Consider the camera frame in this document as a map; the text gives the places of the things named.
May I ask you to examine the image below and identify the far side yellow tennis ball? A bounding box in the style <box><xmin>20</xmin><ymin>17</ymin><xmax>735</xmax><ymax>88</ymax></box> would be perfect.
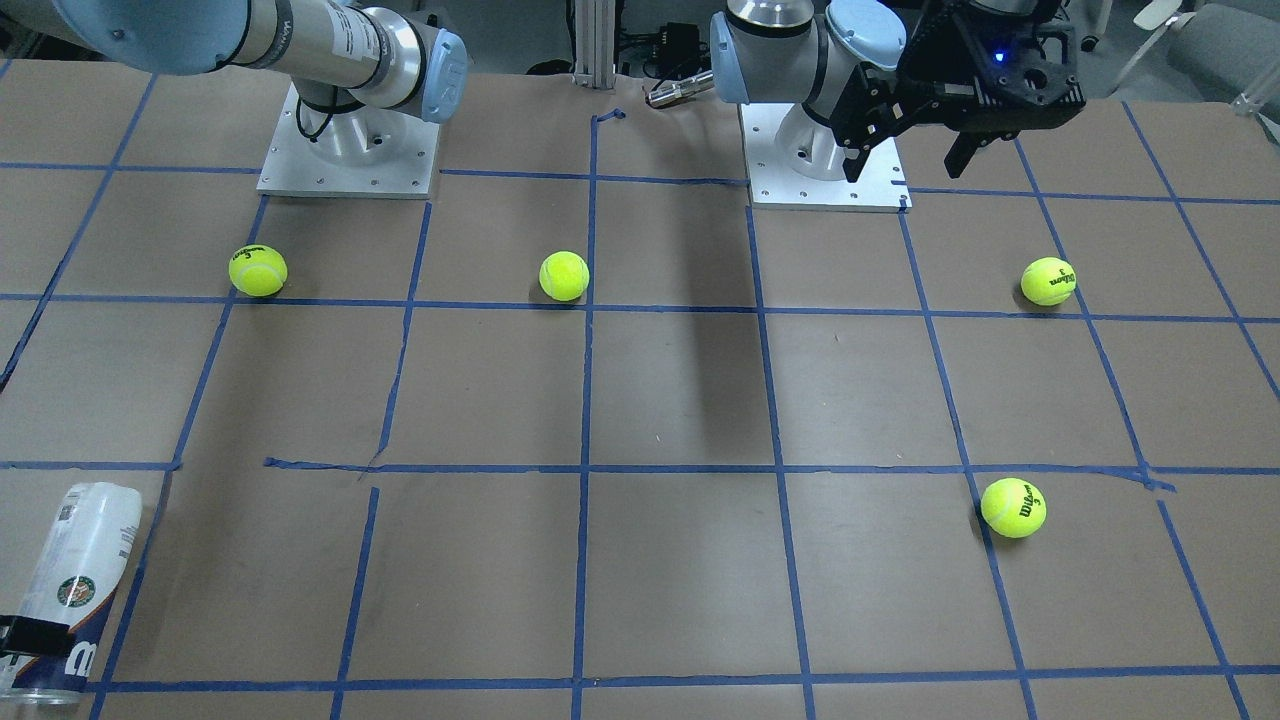
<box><xmin>1019</xmin><ymin>258</ymin><xmax>1076</xmax><ymax>307</ymax></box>

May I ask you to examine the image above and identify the aluminium frame post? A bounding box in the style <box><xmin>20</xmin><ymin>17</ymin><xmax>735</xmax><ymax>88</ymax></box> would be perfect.
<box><xmin>570</xmin><ymin>0</ymin><xmax>618</xmax><ymax>91</ymax></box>

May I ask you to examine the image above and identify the silver metal cylinder tool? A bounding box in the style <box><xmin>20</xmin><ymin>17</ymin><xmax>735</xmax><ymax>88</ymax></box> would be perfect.
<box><xmin>645</xmin><ymin>69</ymin><xmax>716</xmax><ymax>110</ymax></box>

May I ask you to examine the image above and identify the near side yellow tennis ball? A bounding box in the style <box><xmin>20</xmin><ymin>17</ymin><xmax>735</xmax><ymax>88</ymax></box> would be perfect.
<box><xmin>979</xmin><ymin>477</ymin><xmax>1047</xmax><ymax>539</ymax></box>

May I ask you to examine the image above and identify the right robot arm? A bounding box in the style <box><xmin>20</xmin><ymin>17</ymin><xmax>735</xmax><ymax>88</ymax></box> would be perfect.
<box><xmin>3</xmin><ymin>1</ymin><xmax>468</xmax><ymax>694</ymax></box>

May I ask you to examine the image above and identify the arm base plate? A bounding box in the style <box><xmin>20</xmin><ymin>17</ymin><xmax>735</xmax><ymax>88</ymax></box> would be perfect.
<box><xmin>739</xmin><ymin>102</ymin><xmax>913</xmax><ymax>213</ymax></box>
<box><xmin>256</xmin><ymin>86</ymin><xmax>442</xmax><ymax>200</ymax></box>

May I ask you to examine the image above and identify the grey office chair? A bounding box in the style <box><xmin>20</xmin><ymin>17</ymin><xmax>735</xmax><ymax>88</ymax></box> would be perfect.
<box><xmin>1110</xmin><ymin>1</ymin><xmax>1279</xmax><ymax>122</ymax></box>

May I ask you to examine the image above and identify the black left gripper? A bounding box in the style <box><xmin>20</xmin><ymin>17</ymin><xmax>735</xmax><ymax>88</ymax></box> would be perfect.
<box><xmin>829</xmin><ymin>1</ymin><xmax>1085</xmax><ymax>183</ymax></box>

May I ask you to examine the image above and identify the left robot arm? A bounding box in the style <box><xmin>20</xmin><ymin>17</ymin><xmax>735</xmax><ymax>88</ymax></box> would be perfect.
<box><xmin>710</xmin><ymin>1</ymin><xmax>1085</xmax><ymax>183</ymax></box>

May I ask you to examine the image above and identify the centre yellow tennis ball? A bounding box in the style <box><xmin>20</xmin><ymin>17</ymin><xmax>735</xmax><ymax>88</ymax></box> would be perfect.
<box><xmin>538</xmin><ymin>251</ymin><xmax>591</xmax><ymax>302</ymax></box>

